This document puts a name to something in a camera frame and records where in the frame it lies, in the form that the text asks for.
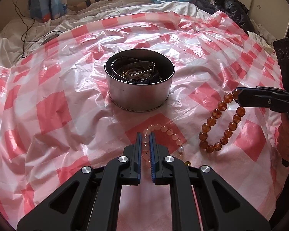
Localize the amber bead bracelet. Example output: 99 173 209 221
198 88 246 154

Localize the pink bead bracelet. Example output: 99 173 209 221
141 123 186 167

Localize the jewelry heap in tin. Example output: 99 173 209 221
110 56 166 85

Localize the right hand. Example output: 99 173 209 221
277 113 289 163

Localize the red white checkered plastic sheet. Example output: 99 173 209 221
0 12 289 226

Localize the black jacket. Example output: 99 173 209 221
195 0 255 34

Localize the round silver metal tin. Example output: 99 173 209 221
104 49 175 112

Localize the striped pillow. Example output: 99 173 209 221
68 0 113 12

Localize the blue cartoon curtain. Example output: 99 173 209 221
28 0 68 22

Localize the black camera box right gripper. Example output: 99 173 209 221
272 35 289 95

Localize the black charging cable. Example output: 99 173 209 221
12 0 63 59

